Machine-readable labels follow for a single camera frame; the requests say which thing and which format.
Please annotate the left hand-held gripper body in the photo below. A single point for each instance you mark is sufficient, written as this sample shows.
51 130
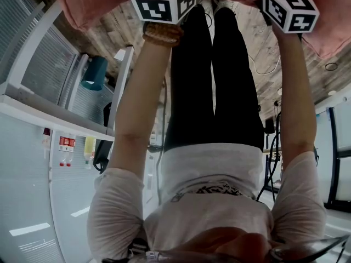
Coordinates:
161 1

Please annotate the black bag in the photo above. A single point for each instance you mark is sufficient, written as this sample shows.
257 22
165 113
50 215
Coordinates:
102 155

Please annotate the teal container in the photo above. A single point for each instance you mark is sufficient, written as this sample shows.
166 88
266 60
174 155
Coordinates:
94 73

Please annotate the person's left forearm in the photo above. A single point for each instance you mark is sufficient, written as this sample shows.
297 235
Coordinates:
142 92

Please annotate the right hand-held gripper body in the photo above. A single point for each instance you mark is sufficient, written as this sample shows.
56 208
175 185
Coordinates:
290 10

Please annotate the ribbed glass partition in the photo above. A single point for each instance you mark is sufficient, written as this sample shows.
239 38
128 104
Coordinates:
24 188

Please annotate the yellow drink bottle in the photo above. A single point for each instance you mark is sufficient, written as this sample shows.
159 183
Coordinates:
89 147

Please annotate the person's right forearm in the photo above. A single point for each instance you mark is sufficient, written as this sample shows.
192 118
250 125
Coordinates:
294 92

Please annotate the pink padded armchair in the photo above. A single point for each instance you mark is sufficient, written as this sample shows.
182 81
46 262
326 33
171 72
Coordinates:
82 1

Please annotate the person's white printed t-shirt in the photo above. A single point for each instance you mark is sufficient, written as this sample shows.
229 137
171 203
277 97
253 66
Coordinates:
208 215

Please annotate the person's black trousers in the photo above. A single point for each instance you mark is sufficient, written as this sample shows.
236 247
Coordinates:
197 92

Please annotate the person's face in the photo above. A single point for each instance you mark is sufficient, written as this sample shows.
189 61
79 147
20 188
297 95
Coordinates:
219 242

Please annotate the red label clear bottle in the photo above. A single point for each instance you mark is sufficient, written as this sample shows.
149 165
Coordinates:
63 147
71 147

